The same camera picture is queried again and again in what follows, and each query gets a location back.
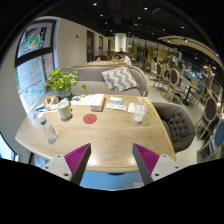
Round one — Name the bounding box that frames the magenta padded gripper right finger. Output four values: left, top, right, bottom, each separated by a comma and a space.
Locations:
131, 142, 182, 186

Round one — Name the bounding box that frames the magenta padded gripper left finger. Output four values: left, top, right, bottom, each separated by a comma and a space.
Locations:
41, 142, 92, 186

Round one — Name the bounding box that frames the clear plastic water bottle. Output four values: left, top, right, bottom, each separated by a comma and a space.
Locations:
37, 113, 57, 141

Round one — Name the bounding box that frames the red round coaster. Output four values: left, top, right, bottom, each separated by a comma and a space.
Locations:
83, 114, 97, 124

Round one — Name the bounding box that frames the dark grey tufted armchair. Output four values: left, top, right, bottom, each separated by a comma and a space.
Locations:
153, 102, 195, 153

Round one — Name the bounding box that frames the clear glass with straw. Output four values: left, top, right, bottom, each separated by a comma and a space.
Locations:
133, 97, 147, 123

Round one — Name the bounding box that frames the white ceramic mug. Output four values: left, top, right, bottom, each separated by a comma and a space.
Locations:
57, 101, 72, 120

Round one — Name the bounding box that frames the white tissue box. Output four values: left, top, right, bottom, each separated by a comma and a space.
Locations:
90, 94, 105, 111

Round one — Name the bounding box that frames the white leaflet on table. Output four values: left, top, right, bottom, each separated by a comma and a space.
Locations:
106, 103, 127, 111

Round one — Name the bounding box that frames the blue white card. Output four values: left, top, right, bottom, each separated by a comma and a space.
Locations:
109, 97, 122, 104

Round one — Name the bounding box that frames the blue cushioned chair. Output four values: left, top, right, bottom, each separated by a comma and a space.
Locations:
197, 119, 224, 163

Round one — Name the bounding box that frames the wooden dining chair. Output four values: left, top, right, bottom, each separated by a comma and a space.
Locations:
167, 68, 185, 103

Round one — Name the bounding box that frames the grey upholstered sofa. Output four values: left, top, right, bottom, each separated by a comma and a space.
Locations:
66, 62, 149, 96

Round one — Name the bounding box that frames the green potted plant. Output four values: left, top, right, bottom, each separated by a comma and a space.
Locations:
44, 66, 80, 98

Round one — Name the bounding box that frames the grey zigzag pillow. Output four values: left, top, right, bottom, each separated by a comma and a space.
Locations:
102, 66, 139, 92

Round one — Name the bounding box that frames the person in white shirt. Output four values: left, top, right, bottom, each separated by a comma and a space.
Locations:
119, 51, 132, 65

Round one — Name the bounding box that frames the wall poster with food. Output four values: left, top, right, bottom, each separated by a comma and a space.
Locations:
15, 19, 56, 66

